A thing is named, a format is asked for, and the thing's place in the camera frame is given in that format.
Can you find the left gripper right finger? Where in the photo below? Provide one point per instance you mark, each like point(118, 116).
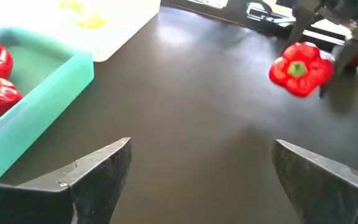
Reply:
point(328, 193)

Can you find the black table mat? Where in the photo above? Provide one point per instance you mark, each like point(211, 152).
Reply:
point(182, 109)

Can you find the white plastic basket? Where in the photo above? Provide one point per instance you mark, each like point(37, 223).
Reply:
point(120, 37)

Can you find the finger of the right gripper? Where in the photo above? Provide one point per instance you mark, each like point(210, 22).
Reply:
point(350, 51)
point(301, 23)

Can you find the orange yellow lemon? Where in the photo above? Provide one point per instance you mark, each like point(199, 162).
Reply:
point(92, 21)

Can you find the silver metal bracket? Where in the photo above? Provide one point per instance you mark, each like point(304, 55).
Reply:
point(259, 14)

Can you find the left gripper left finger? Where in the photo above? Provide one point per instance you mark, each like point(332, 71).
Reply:
point(73, 199)

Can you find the teal plastic basket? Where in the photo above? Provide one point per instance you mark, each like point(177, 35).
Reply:
point(42, 99)

